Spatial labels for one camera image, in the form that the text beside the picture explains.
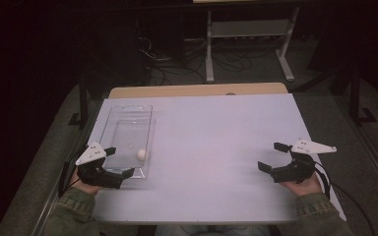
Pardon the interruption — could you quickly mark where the left hand-held gripper cable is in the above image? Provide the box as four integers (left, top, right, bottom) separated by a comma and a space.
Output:
57, 147, 90, 198

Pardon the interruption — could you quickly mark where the person's left hand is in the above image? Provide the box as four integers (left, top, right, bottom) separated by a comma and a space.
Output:
68, 166, 104, 197

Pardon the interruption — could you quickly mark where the hand-held gripper cable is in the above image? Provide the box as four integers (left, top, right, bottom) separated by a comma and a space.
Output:
57, 147, 90, 198
314, 160, 377, 236

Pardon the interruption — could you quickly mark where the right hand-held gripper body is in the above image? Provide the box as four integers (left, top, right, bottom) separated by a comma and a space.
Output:
270, 138, 338, 185

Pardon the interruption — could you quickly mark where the right hand-held gripper cable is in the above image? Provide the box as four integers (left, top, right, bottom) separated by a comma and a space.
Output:
314, 160, 377, 236

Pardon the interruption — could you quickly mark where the person's right hand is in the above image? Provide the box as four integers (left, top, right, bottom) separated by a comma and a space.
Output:
280, 173, 323, 198

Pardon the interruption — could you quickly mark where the white ball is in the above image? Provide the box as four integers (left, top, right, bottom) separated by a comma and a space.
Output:
136, 148, 149, 162

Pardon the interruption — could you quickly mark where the clear plastic tray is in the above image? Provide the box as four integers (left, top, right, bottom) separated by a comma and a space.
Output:
96, 103, 157, 180

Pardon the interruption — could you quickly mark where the black metal stand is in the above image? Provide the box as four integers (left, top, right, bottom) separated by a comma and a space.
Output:
348, 67, 378, 126
68, 70, 90, 130

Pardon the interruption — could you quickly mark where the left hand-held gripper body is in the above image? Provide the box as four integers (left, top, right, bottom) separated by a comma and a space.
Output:
75, 141, 126, 190

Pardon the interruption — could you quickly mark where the white metal desk frame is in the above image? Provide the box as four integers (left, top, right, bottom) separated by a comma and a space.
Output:
205, 6, 301, 84

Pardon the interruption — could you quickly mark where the tangle of floor cables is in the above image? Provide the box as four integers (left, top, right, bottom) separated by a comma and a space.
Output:
137, 34, 277, 87

